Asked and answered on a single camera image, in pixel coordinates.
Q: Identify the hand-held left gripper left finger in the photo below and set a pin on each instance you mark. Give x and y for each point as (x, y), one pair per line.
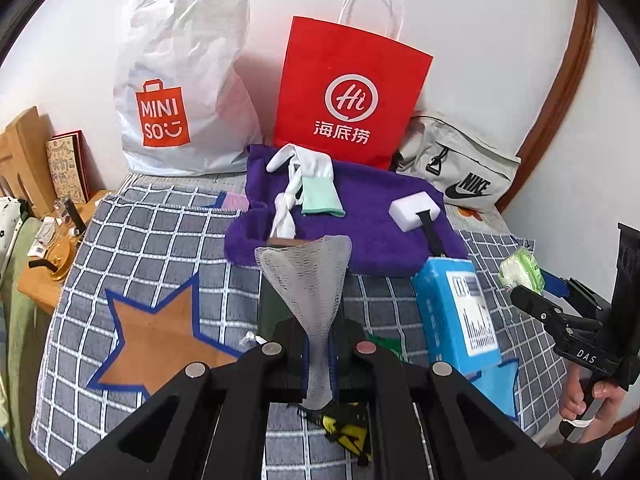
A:
(290, 360)

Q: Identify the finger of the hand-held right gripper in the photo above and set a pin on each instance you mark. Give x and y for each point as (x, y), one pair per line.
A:
(550, 312)
(580, 295)

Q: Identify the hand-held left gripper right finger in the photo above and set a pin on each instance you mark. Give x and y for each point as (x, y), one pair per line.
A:
(350, 360)

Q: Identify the green plastic wrapper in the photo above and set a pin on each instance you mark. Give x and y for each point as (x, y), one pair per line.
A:
(387, 347)

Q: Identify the green wet wipes pack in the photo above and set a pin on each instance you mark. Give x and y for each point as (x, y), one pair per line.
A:
(520, 270)

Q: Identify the yellow black striped band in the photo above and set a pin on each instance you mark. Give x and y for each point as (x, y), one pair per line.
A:
(350, 430)

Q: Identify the white knotted sock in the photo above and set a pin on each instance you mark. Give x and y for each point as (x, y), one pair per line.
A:
(286, 220)

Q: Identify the white sponge block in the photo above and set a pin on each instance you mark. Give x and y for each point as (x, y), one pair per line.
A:
(412, 207)

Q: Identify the white and green glove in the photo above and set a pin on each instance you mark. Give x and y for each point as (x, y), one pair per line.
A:
(320, 195)

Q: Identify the person's right hand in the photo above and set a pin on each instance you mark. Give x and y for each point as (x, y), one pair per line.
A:
(570, 407)

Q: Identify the dark green tea box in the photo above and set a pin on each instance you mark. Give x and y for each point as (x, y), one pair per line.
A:
(267, 310)

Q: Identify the blue carton box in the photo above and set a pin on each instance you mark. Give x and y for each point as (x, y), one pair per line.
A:
(450, 315)

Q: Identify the purple towel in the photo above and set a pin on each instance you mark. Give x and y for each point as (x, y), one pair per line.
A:
(370, 245)

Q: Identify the white floral bed sheet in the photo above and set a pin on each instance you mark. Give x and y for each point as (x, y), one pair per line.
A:
(475, 217)

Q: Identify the grey waist bag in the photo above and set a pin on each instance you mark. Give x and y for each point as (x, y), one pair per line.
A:
(450, 160)

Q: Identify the wooden nightstand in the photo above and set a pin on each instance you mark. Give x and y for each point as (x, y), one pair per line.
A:
(45, 290)

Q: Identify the gold round dish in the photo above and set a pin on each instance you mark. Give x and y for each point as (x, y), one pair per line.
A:
(52, 260)

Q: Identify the green bed sheet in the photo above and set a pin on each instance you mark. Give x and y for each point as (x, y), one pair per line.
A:
(15, 320)

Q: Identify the red paper bag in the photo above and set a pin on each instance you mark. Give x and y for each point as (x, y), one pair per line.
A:
(350, 70)

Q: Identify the patterned hardcover book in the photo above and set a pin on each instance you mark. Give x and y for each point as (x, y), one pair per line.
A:
(67, 170)

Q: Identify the white dotted pillow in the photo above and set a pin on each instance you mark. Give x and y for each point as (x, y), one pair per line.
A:
(7, 230)

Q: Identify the white plastic shopping bag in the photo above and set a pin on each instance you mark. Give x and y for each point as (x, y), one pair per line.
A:
(185, 50)

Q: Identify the wooden headboard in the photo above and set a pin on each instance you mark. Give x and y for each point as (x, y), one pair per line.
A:
(25, 160)

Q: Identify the brown wooden door frame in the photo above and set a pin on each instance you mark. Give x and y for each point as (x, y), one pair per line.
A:
(565, 100)

